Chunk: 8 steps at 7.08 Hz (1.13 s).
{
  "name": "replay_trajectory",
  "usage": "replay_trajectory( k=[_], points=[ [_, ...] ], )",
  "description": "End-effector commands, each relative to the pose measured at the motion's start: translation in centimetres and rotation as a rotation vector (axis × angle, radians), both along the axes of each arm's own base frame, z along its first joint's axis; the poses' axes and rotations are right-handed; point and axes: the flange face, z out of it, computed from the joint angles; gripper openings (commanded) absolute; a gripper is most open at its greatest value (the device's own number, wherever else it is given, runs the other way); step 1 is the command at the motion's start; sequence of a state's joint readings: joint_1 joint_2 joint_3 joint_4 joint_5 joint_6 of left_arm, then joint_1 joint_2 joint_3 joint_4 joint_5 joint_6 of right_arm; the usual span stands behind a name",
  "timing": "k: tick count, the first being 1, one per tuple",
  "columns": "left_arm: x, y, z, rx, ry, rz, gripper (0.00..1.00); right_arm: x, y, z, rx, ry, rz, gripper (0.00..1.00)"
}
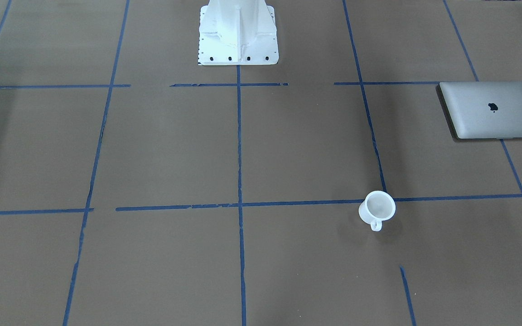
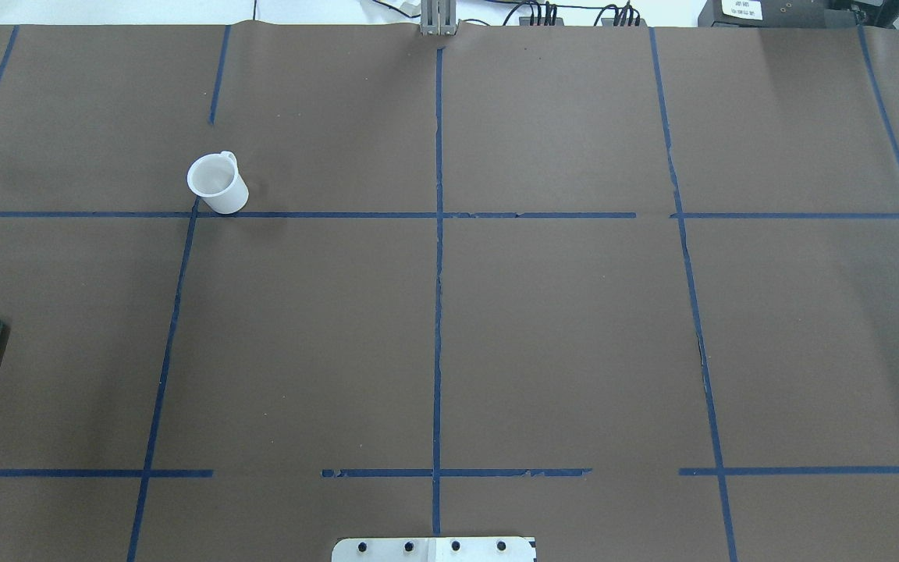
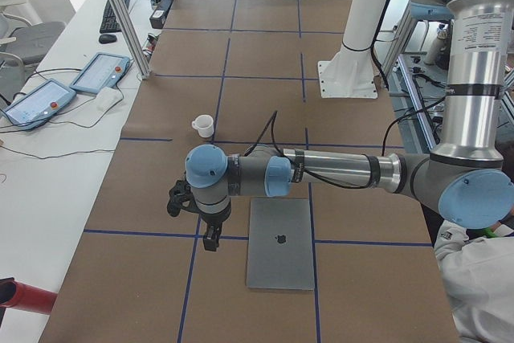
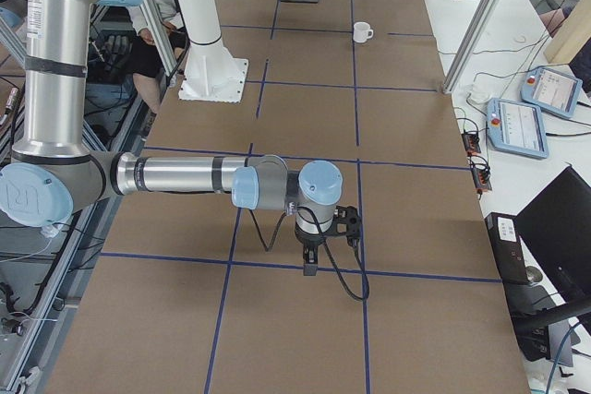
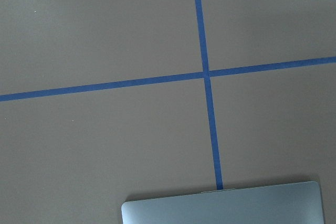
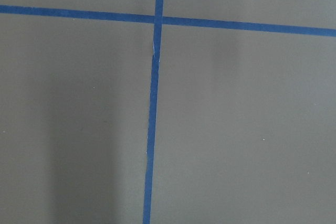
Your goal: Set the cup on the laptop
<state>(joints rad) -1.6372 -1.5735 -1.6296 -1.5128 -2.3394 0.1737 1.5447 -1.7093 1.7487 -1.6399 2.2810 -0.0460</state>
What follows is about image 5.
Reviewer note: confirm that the grey closed laptop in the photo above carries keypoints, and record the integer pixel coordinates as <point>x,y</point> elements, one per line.
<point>285,203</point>

